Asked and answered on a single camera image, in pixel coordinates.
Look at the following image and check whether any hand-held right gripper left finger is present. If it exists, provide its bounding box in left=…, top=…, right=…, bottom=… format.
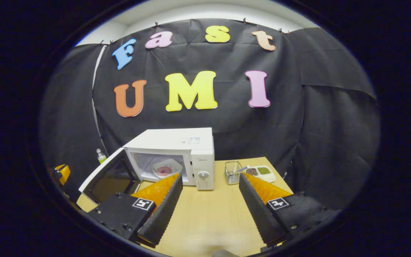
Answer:
left=88, top=173, right=183, bottom=247

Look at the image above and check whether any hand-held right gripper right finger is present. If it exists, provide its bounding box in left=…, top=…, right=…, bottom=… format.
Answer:
left=239, top=173, right=339, bottom=248

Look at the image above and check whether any white square dish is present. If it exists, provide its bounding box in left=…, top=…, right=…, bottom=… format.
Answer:
left=151, top=159, right=184, bottom=178

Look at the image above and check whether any white microwave oven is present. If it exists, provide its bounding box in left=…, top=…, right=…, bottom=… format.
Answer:
left=79, top=127, right=215, bottom=205

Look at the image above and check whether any white divided bean tray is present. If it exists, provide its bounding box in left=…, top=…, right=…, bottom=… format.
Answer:
left=244, top=165, right=276, bottom=183

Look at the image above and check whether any black backdrop cloth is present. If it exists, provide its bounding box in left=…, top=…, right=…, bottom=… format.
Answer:
left=38, top=18, right=381, bottom=211

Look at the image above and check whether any metal wire basket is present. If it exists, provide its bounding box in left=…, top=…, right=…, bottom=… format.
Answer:
left=225, top=161, right=244, bottom=185

